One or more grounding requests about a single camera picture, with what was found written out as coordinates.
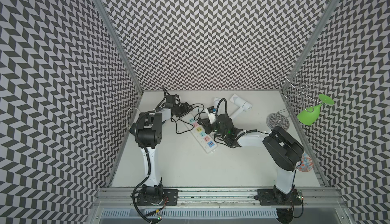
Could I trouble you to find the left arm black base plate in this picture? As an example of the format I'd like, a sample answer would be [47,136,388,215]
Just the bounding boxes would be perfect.
[136,188,178,206]

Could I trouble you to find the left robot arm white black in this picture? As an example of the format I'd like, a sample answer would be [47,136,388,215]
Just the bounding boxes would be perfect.
[130,94,192,205]

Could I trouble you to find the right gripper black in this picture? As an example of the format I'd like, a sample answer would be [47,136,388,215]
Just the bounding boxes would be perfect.
[198,117,227,137]

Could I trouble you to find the white cable at wall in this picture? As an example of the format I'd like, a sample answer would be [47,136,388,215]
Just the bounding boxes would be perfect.
[126,107,142,130]

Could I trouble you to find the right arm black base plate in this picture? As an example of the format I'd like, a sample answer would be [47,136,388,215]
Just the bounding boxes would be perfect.
[255,188,303,206]

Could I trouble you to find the green plastic wine glass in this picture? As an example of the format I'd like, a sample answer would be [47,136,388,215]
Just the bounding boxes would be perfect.
[297,94,335,126]

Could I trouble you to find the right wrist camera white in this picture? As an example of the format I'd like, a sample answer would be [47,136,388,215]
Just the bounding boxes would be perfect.
[206,106,216,123]

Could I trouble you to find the colourful patterned ceramic bowl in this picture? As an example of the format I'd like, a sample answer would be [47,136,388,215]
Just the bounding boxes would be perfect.
[297,153,313,172]

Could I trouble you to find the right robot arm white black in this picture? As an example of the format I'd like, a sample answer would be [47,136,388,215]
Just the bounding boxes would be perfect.
[196,94,304,205]

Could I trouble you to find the white blow dryer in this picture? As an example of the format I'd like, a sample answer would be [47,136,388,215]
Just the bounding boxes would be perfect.
[195,97,225,119]
[230,94,252,120]

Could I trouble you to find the aluminium front rail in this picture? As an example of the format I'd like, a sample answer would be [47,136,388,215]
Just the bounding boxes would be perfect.
[94,186,346,209]

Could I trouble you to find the white power strip colourful sockets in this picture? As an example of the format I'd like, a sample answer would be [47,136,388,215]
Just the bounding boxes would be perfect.
[182,114,218,154]

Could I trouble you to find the metal wire glass rack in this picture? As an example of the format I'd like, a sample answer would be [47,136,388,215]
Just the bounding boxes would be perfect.
[281,72,320,109]

